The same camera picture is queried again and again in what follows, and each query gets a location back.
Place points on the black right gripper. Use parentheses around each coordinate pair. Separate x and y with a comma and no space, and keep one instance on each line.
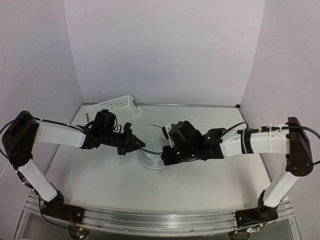
(168,158)

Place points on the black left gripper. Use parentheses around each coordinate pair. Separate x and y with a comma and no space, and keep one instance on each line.
(135,143)

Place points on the white mesh laundry bag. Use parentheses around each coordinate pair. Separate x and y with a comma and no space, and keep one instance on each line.
(150,155)

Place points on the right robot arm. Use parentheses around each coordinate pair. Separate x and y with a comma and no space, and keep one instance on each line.
(187,144)

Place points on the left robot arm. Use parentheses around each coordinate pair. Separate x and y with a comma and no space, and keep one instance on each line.
(20,135)

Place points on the white perforated plastic basket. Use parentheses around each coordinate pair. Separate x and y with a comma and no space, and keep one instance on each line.
(124,107)

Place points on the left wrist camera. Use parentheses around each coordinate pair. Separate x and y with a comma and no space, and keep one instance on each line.
(127,128)

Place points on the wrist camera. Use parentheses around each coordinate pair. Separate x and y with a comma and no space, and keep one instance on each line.
(165,130)
(127,128)

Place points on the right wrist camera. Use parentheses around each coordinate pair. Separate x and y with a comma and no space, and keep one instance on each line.
(165,130)

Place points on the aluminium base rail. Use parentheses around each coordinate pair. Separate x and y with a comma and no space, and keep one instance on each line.
(95,223)

